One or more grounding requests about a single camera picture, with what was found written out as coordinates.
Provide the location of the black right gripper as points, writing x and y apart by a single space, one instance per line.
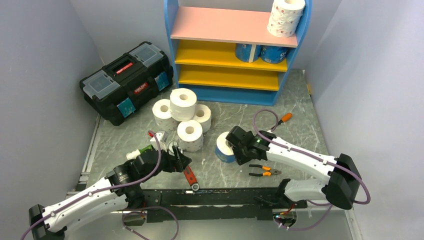
240 158

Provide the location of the orange handled pliers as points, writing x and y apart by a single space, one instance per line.
267 171

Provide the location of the black plastic toolbox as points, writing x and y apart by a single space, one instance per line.
123 86

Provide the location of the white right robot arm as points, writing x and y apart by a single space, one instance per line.
334 179

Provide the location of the orange handled screwdriver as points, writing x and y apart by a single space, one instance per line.
283 119

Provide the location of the blue shelf with coloured boards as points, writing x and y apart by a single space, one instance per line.
202 43

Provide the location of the white roll right of pile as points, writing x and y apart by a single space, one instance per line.
203 115

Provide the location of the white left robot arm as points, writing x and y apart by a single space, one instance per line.
120 189

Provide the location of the white roll top of pile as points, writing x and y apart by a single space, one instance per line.
182 104

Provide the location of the red adjustable wrench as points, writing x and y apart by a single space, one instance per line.
191 179

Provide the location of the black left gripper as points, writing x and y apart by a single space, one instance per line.
175 164

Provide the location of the white roll left of pile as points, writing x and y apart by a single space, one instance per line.
162 115

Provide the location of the pink patterned paper towel roll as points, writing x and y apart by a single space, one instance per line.
284 17

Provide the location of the white roll front of pile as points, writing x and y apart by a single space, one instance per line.
190 135

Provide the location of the green handled tool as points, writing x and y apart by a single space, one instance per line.
133 155

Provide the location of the blue roll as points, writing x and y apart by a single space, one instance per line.
273 54
247 53
223 149

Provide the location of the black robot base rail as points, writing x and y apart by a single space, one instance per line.
259 203

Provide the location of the white roll of pile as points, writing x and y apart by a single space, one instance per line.
182 104
190 135
162 115
203 115

